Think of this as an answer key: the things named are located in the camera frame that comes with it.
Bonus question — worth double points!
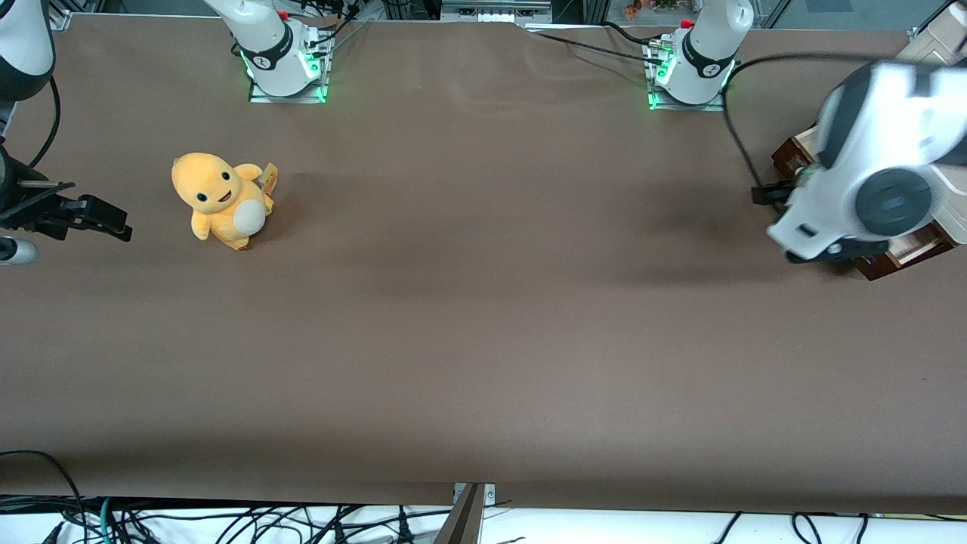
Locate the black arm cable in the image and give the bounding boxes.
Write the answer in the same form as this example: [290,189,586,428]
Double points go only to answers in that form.
[721,51,862,194]
[27,74,62,170]

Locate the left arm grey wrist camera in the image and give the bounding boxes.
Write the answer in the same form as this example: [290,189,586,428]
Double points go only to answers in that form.
[784,239,891,265]

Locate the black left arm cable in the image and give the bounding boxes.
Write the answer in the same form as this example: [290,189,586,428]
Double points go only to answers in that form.
[721,51,862,194]

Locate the dark camera mount pole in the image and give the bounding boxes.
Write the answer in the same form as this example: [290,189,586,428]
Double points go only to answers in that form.
[432,484,487,544]

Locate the yellow plush toy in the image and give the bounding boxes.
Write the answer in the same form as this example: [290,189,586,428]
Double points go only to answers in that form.
[171,152,280,252]

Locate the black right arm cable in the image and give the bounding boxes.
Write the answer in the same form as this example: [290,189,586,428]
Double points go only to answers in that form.
[27,74,62,170]

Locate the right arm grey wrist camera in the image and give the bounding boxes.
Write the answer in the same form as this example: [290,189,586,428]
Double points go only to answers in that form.
[0,236,38,266]

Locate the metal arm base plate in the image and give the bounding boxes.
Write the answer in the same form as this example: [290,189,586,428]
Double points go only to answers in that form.
[647,82,729,113]
[248,76,331,105]

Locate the long black table cable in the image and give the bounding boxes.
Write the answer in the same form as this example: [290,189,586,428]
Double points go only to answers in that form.
[527,29,666,67]

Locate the grey metal mount bracket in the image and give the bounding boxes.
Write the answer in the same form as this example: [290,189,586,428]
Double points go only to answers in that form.
[452,482,497,507]

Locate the grey electronics box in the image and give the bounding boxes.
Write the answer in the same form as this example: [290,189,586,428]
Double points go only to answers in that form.
[440,0,554,24]

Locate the black base cable bundle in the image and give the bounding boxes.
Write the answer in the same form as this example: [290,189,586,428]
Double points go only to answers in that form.
[291,0,371,58]

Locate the beige drawer cabinet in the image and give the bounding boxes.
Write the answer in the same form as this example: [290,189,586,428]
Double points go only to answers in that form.
[770,2,967,283]

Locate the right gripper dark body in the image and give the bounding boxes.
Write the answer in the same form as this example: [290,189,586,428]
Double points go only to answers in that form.
[0,144,60,243]

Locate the short black table cable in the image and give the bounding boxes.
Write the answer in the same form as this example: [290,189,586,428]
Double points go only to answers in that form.
[601,20,660,48]

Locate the black looped floor cable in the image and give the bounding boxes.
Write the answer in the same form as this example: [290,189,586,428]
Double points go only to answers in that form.
[0,450,85,544]

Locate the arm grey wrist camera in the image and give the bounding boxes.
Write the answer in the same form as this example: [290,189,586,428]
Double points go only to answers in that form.
[784,239,891,265]
[0,236,38,266]

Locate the brown table cover sheet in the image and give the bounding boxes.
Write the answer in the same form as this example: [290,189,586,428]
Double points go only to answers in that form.
[0,14,967,516]

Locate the dark wood drawer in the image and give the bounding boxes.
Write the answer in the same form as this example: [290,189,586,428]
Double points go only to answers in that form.
[770,125,959,283]

